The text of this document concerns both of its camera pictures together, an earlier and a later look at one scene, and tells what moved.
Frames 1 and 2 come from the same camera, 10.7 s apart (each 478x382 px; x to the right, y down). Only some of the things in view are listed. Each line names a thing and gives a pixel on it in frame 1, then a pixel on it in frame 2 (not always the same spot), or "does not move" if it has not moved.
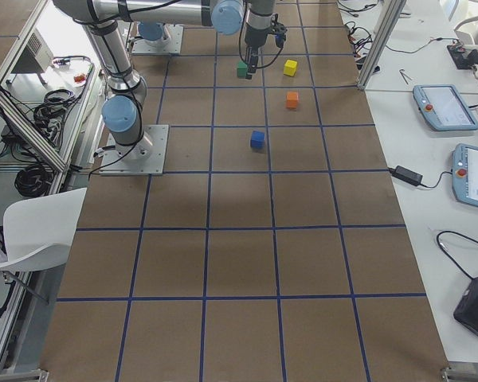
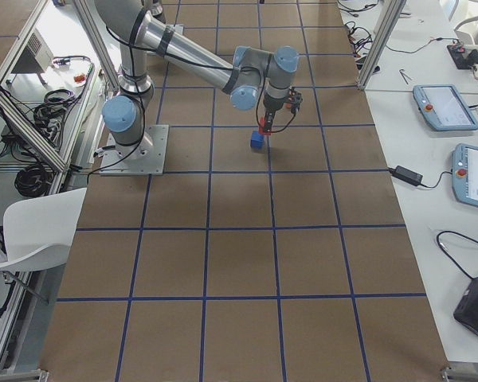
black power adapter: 406,175 does not move
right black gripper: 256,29 → 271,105
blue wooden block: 257,139 does not move
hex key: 400,71 does not move
